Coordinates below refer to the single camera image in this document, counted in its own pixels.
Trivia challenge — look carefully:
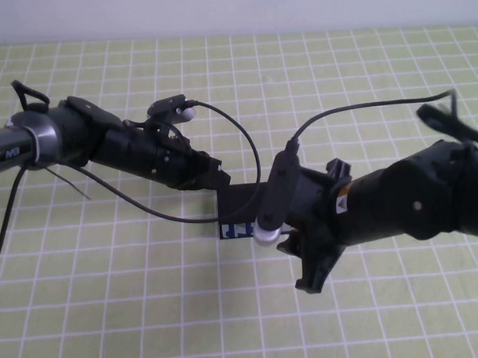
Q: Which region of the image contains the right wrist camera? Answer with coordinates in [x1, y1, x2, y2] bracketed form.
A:
[249, 149, 305, 249]

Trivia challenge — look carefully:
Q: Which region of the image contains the green grid tablecloth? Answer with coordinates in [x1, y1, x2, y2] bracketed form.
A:
[0, 24, 478, 358]

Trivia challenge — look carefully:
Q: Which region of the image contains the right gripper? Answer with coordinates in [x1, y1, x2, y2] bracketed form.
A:
[273, 158, 358, 297]

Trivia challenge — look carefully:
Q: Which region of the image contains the left black camera cable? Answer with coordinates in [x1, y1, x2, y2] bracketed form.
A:
[0, 70, 266, 287]

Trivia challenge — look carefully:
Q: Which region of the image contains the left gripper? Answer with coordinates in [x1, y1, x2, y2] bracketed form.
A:
[95, 115, 233, 195]

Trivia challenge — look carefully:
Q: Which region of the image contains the black printed glasses case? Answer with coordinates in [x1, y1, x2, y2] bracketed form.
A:
[216, 180, 305, 242]

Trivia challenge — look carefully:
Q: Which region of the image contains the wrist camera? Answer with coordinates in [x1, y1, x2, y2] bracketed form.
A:
[146, 94, 198, 125]
[249, 149, 305, 249]

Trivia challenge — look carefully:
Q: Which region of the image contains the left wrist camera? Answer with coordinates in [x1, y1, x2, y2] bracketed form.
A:
[146, 94, 198, 125]

